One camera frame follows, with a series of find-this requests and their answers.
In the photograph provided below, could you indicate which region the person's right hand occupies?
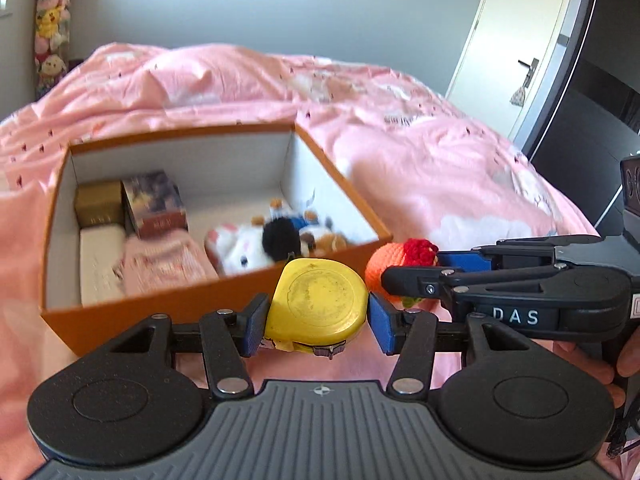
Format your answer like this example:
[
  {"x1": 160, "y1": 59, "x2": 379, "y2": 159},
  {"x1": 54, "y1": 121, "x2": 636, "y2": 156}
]
[{"x1": 550, "y1": 340, "x2": 640, "y2": 408}]

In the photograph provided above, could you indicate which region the dark printed box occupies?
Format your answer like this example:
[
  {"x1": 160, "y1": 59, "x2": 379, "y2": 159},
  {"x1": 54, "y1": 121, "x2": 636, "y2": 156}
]
[{"x1": 121, "y1": 171, "x2": 190, "y2": 240}]

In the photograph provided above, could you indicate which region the orange cardboard box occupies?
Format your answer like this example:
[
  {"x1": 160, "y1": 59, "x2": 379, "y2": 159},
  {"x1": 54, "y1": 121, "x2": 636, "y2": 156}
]
[{"x1": 39, "y1": 121, "x2": 394, "y2": 356}]

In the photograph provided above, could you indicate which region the pink cartoon pouch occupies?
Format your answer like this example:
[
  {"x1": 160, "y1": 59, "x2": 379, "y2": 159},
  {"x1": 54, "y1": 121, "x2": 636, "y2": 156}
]
[{"x1": 121, "y1": 232, "x2": 219, "y2": 297}]

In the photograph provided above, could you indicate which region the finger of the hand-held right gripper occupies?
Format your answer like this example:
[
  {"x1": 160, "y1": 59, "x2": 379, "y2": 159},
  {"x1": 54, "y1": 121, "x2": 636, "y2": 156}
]
[
  {"x1": 437, "y1": 235, "x2": 606, "y2": 271},
  {"x1": 381, "y1": 260, "x2": 632, "y2": 306}
]

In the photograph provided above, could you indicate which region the white box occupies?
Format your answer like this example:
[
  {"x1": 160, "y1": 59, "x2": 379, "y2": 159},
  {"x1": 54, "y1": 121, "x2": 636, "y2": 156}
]
[{"x1": 79, "y1": 225, "x2": 126, "y2": 307}]

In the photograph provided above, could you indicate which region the pink printed blanket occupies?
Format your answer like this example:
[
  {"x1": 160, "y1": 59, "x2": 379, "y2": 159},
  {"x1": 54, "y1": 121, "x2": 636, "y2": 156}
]
[{"x1": 0, "y1": 42, "x2": 640, "y2": 480}]

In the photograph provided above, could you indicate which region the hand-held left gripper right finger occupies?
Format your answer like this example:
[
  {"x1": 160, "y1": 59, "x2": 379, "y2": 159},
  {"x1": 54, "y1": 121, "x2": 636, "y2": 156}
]
[{"x1": 368, "y1": 292, "x2": 538, "y2": 395}]

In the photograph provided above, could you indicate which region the orange crochet toy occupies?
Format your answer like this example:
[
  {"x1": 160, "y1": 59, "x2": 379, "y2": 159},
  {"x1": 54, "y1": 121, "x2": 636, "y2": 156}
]
[{"x1": 364, "y1": 238, "x2": 441, "y2": 307}]

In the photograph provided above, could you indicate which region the dark wardrobe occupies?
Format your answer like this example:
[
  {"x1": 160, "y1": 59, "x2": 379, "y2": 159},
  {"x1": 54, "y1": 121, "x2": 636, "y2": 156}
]
[{"x1": 520, "y1": 0, "x2": 640, "y2": 233}]

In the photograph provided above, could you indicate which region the gold box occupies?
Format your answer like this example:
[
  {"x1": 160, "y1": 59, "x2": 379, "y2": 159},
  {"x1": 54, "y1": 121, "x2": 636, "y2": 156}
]
[{"x1": 74, "y1": 180, "x2": 126, "y2": 228}]

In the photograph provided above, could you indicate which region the white plush toy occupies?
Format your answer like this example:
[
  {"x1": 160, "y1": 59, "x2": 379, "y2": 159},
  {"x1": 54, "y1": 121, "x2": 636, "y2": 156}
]
[{"x1": 204, "y1": 220, "x2": 302, "y2": 277}]

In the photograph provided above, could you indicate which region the white door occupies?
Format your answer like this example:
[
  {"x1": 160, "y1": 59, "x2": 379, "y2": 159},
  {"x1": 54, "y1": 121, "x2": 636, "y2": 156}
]
[{"x1": 446, "y1": 0, "x2": 593, "y2": 146}]

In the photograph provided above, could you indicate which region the clear tube of plush toys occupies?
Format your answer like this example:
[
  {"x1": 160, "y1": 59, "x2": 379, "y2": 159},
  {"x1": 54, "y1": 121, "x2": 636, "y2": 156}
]
[{"x1": 34, "y1": 0, "x2": 77, "y2": 101}]

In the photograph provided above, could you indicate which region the yellow tape measure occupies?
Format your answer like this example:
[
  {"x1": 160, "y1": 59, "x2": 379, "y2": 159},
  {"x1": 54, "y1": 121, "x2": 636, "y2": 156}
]
[{"x1": 264, "y1": 257, "x2": 369, "y2": 360}]

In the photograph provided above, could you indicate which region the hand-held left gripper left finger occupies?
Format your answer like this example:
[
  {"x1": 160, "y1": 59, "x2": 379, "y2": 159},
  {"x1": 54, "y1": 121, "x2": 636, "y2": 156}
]
[{"x1": 107, "y1": 294, "x2": 271, "y2": 397}]

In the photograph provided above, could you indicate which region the brown raccoon plush toy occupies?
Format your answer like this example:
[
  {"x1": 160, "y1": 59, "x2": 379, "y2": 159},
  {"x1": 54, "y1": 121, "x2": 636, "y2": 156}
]
[{"x1": 269, "y1": 199, "x2": 349, "y2": 257}]

